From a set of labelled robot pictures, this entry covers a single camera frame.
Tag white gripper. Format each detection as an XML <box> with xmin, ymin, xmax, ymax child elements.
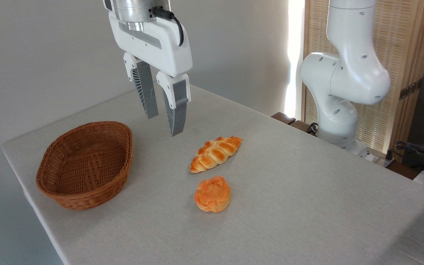
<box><xmin>108</xmin><ymin>10</ymin><xmax>193</xmax><ymax>137</ymax></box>

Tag light grey tablecloth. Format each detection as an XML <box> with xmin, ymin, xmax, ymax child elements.
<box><xmin>1</xmin><ymin>84</ymin><xmax>424</xmax><ymax>265</ymax></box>

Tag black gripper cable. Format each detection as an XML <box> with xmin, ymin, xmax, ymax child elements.
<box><xmin>152</xmin><ymin>7</ymin><xmax>185</xmax><ymax>47</ymax></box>

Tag dark brown side table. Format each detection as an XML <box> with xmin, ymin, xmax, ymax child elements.
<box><xmin>384</xmin><ymin>158</ymin><xmax>424</xmax><ymax>180</ymax></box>

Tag dark wooden furniture piece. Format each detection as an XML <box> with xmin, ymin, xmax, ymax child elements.
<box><xmin>271</xmin><ymin>112</ymin><xmax>318</xmax><ymax>136</ymax></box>

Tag brown wicker basket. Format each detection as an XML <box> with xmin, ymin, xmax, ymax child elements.
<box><xmin>36</xmin><ymin>121</ymin><xmax>134</xmax><ymax>211</ymax></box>

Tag round orange bread roll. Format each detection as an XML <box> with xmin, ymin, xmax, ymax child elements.
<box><xmin>194</xmin><ymin>176</ymin><xmax>232</xmax><ymax>213</ymax></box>

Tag long braided bread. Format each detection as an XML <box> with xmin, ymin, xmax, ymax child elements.
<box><xmin>190</xmin><ymin>136</ymin><xmax>243</xmax><ymax>174</ymax></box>

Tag black cable and clamp bundle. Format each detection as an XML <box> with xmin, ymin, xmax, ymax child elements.
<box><xmin>395</xmin><ymin>141</ymin><xmax>424</xmax><ymax>172</ymax></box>

